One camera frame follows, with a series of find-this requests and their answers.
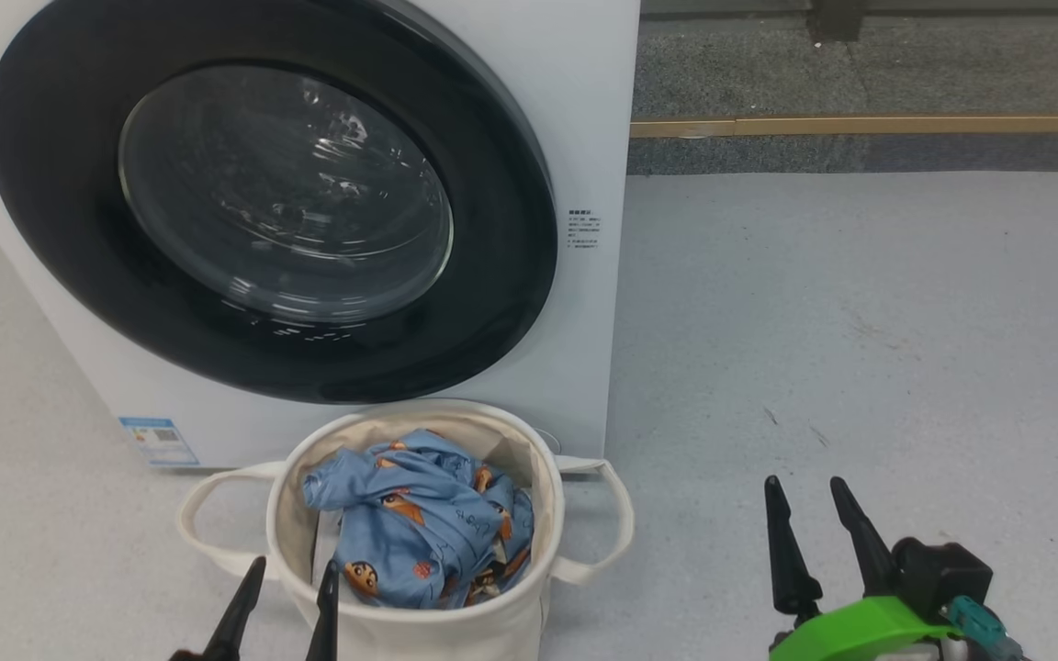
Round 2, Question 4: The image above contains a round dark glass washer door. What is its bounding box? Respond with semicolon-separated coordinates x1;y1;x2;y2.
0;0;559;406

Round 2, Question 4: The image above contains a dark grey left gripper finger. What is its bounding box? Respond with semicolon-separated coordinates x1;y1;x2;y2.
305;561;343;661
201;555;267;661

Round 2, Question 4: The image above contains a blue patterned garment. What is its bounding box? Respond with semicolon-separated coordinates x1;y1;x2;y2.
302;429;536;611

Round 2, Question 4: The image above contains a teal cable connector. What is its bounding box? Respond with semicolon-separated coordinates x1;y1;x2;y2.
946;596;1028;661

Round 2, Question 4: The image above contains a dark metal post base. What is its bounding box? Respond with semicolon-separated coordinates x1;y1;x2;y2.
808;0;866;43

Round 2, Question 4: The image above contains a cream fabric laundry basket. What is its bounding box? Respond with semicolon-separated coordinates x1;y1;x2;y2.
175;398;636;661

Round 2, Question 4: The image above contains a blue energy label sticker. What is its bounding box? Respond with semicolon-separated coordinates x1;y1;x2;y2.
118;417;200;468

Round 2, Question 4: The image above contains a white front-load washing machine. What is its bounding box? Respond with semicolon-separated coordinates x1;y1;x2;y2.
0;0;642;470

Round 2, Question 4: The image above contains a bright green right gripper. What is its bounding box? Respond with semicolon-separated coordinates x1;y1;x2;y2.
763;475;963;661

